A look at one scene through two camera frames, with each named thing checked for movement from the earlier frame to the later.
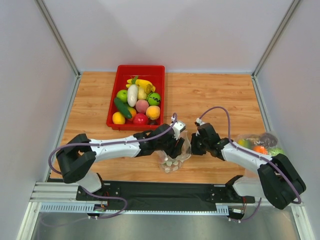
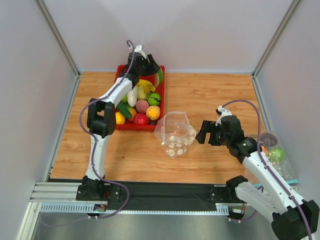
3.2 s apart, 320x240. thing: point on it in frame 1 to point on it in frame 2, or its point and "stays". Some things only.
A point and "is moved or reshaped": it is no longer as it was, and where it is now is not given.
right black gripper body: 198,144 to 213,134
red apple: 140,119 stays
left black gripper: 175,142 to 148,65
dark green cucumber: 123,107 stays
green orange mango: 133,113 stays
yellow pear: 142,93 stays
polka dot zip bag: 171,165 is moved or reshaped
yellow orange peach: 153,112 stays
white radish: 132,91 stays
